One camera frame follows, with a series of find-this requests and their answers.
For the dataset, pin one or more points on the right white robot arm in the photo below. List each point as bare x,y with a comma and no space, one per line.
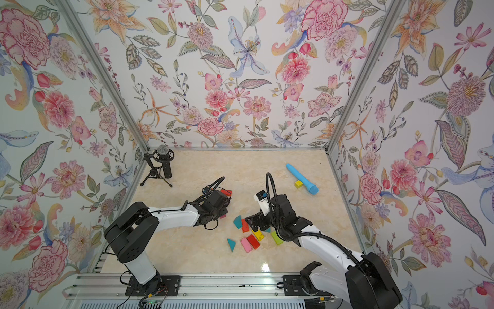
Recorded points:
362,280

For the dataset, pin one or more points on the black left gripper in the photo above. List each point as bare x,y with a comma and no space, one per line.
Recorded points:
224,210

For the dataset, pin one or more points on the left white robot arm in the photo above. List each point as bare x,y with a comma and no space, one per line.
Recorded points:
129,235

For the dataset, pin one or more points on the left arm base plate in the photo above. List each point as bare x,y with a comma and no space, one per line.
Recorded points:
165,286

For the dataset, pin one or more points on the black rhinestone microphone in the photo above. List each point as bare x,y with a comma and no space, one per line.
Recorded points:
165,156

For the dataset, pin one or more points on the pink rectangular block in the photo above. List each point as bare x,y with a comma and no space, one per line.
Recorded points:
246,245

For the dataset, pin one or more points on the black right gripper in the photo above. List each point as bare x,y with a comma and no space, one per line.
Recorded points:
255,217

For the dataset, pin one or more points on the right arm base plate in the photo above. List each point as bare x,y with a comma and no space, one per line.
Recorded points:
297,285

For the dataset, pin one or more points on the blue toy microphone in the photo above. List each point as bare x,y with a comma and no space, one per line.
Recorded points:
310,187

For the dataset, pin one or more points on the green rectangular block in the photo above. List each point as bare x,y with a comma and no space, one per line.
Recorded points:
276,238

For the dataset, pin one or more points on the teal triangle block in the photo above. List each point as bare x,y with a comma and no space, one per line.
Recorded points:
231,244
238,222

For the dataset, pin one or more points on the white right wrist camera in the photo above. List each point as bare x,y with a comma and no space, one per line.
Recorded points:
262,199

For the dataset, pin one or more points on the yellow rectangular block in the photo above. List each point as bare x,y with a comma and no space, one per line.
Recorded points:
258,235

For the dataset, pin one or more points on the black tripod mic stand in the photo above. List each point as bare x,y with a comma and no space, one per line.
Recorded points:
156,170

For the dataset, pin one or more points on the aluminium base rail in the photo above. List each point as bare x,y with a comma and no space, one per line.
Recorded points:
237,290

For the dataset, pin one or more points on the red rectangular block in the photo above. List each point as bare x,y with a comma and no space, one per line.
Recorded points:
226,192
245,227
252,240

